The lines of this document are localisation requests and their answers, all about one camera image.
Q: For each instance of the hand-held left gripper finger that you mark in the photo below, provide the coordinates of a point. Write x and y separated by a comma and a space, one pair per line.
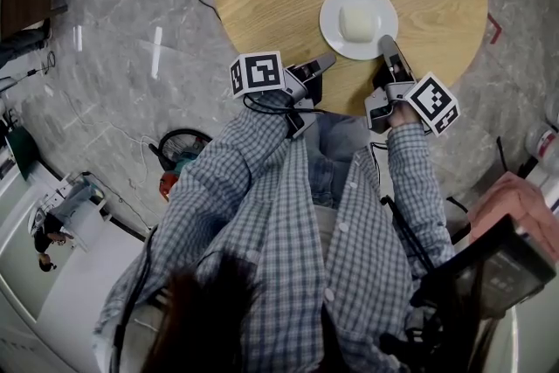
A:
316, 66
314, 89

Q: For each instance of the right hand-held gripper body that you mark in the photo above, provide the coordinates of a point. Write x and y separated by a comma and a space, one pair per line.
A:
432, 102

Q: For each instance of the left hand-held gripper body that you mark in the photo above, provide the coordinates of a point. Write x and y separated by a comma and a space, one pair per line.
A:
260, 72

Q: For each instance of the white round plate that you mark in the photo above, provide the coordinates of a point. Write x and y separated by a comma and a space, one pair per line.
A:
388, 15

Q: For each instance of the pale cream food block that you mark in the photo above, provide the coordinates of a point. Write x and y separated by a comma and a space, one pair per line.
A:
358, 22

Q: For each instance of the person's left forearm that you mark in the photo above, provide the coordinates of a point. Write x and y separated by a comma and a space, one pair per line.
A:
227, 153

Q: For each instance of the person's right forearm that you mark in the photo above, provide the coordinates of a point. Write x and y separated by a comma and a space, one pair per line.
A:
410, 170

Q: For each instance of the person's blue jeans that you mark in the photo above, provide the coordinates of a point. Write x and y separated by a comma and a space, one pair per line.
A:
336, 144

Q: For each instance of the black floor fan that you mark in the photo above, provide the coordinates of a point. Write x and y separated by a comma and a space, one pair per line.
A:
183, 130

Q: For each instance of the red floor tape corner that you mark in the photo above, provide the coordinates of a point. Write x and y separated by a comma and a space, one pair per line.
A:
497, 28

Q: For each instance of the group of red-label water bottles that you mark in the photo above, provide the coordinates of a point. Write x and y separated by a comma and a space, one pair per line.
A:
543, 140

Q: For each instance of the teal floor object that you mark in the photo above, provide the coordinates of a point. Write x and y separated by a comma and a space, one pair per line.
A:
185, 163

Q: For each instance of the red floor appliance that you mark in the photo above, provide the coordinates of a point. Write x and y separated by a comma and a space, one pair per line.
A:
168, 188

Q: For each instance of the person's torso in plaid shirt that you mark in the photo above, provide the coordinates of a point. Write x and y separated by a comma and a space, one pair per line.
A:
284, 253

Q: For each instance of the black screen device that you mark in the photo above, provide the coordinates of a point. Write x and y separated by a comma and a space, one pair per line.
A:
502, 271

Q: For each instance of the white bin with plastic bag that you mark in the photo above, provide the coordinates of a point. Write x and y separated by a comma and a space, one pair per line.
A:
83, 223

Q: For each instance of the dark wooden side table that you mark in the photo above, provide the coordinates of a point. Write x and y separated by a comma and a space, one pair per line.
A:
26, 4

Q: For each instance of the dark green panel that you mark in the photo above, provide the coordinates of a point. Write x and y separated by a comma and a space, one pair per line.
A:
19, 144

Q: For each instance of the curved white counter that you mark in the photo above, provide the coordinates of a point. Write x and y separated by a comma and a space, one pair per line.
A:
57, 310

